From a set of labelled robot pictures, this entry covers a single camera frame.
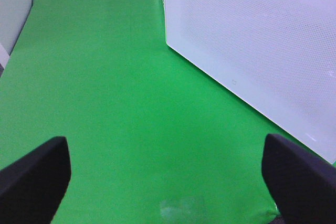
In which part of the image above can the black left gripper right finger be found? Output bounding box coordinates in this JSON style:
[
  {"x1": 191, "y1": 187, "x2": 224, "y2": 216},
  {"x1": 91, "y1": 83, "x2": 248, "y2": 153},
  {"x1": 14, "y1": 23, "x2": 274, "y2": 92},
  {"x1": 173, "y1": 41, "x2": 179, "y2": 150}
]
[{"x1": 261, "y1": 134, "x2": 335, "y2": 223}]

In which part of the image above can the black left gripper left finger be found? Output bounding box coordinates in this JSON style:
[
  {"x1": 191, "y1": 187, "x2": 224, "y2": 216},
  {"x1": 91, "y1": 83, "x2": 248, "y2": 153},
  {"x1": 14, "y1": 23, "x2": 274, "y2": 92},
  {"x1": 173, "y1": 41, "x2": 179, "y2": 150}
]
[{"x1": 1, "y1": 136, "x2": 71, "y2": 223}]

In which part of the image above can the white microwave door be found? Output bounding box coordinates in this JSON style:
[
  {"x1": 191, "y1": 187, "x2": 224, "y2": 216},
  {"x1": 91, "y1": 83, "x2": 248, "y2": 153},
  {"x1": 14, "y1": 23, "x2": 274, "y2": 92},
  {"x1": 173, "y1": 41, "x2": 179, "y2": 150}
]
[{"x1": 164, "y1": 0, "x2": 335, "y2": 163}]

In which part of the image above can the green table cloth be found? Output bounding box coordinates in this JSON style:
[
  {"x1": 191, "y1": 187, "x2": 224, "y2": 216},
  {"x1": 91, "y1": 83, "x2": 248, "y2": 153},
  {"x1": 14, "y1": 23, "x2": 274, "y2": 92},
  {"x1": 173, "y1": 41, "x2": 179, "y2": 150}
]
[{"x1": 1, "y1": 0, "x2": 326, "y2": 223}]

